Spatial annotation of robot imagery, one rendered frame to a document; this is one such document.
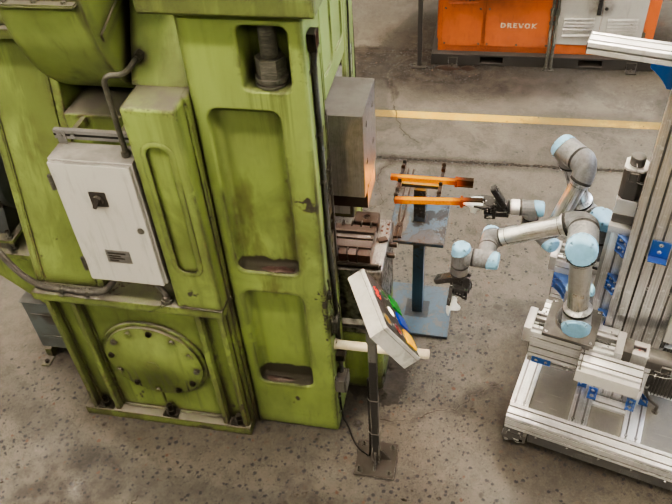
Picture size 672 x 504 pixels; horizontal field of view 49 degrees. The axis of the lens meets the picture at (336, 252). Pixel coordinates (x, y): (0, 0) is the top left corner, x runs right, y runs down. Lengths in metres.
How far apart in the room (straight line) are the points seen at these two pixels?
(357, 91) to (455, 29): 3.81
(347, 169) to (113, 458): 2.02
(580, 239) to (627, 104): 3.75
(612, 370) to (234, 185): 1.79
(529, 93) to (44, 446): 4.56
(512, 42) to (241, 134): 4.35
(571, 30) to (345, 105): 4.09
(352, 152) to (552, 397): 1.69
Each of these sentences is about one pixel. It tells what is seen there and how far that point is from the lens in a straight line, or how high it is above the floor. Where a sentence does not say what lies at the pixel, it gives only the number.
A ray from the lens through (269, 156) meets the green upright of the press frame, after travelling 2.83.
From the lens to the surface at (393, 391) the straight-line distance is 4.11.
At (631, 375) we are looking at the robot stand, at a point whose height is 0.73.
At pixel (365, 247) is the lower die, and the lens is 3.44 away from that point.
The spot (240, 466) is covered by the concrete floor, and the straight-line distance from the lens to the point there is 3.93.
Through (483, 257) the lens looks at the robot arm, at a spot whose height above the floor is 1.26.
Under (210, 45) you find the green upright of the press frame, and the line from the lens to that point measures 2.59.
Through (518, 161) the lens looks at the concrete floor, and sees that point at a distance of 5.70.
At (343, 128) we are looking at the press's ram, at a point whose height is 1.71.
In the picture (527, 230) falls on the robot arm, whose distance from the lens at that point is 3.05.
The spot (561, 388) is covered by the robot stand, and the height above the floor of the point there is 0.21.
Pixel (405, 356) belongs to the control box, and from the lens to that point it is 2.98.
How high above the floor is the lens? 3.32
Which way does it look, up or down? 43 degrees down
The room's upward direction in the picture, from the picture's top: 5 degrees counter-clockwise
